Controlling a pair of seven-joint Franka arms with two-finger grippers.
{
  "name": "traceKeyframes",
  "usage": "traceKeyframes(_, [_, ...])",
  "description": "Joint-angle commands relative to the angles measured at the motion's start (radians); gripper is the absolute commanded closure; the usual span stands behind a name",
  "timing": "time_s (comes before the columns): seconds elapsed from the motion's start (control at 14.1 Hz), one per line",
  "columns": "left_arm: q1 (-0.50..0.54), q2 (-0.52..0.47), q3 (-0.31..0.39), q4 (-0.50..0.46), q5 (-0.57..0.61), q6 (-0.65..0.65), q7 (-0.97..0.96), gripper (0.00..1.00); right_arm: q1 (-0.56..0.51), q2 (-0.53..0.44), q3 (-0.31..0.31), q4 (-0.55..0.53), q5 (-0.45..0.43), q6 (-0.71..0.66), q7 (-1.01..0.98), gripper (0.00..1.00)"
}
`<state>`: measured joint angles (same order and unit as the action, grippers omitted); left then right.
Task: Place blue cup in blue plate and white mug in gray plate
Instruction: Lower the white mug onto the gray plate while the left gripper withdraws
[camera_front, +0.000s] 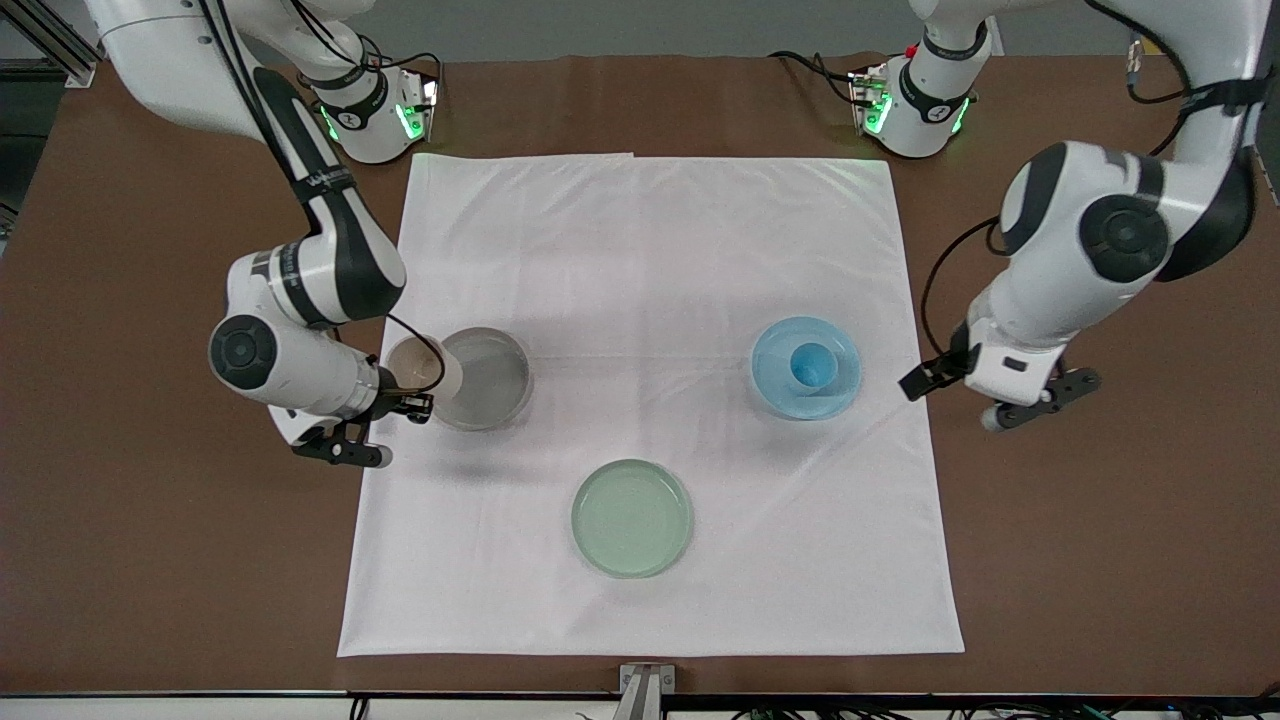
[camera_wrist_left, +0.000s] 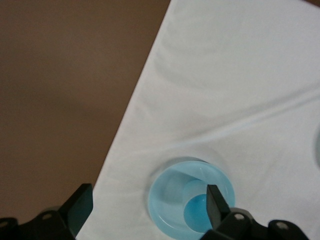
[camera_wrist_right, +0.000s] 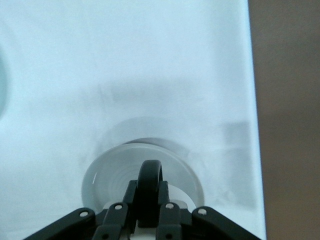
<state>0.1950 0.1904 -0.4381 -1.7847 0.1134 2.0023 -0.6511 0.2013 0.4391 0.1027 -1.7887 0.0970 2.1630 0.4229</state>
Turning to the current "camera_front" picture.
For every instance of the aluminium table bracket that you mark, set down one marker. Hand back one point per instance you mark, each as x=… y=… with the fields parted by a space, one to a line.
x=647 y=690

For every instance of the green plate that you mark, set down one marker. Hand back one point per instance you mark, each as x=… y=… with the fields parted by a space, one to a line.
x=632 y=518

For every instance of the blue cup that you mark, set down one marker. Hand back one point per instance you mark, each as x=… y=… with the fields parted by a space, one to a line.
x=812 y=365

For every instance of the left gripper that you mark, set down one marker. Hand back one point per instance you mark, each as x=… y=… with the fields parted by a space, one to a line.
x=938 y=372

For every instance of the gray plate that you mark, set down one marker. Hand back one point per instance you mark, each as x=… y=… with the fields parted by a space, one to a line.
x=495 y=380

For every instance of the aluminium extrusion frame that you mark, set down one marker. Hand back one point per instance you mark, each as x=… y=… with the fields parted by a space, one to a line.
x=60 y=72

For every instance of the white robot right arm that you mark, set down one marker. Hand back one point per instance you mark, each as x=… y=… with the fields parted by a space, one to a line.
x=270 y=370

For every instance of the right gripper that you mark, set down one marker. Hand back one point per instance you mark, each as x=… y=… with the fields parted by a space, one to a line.
x=391 y=401

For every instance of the white cloth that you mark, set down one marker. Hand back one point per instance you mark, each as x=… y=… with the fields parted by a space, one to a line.
x=650 y=300

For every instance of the silver base connector box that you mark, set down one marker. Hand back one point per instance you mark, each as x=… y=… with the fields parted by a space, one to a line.
x=868 y=100
x=418 y=110

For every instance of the blue plate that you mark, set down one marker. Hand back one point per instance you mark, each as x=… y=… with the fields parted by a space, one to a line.
x=775 y=390

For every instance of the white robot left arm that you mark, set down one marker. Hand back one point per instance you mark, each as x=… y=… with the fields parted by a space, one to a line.
x=1060 y=290

